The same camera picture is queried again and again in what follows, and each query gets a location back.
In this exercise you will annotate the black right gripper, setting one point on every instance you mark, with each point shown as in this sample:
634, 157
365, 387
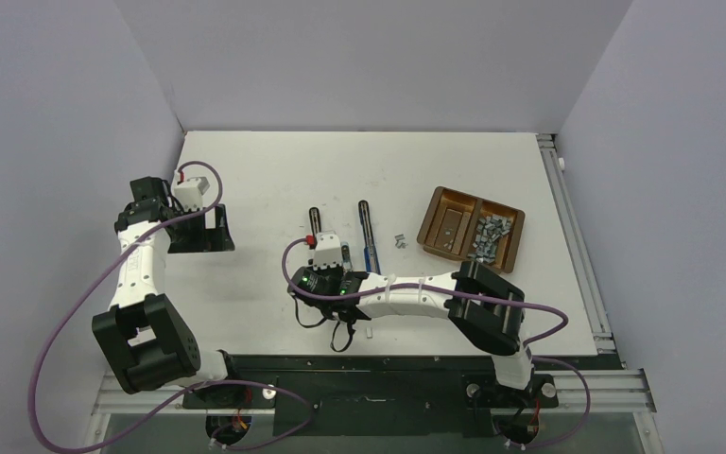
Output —
338, 270

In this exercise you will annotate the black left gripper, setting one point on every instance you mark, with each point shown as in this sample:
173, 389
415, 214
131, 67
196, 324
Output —
208, 240

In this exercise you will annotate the black stapler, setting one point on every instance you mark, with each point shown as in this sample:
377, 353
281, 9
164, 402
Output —
314, 220

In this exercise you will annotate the grey staple strip cluster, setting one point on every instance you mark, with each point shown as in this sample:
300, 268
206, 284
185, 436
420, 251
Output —
400, 241

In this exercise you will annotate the brown wooden tray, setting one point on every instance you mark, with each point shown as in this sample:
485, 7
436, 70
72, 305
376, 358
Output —
448, 227

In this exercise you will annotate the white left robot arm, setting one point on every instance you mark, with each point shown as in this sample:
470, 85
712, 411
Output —
143, 337

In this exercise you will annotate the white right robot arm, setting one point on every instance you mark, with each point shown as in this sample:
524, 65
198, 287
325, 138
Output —
469, 298

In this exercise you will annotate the pile of staple strips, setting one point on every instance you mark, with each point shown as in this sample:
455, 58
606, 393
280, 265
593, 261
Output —
490, 230

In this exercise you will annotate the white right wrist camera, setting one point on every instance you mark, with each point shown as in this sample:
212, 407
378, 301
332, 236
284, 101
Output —
327, 253

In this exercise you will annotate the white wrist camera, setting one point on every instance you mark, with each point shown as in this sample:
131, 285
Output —
190, 193
327, 253

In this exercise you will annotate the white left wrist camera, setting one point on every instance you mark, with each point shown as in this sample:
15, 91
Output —
190, 193

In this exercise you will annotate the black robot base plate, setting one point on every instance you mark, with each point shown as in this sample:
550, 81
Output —
397, 396

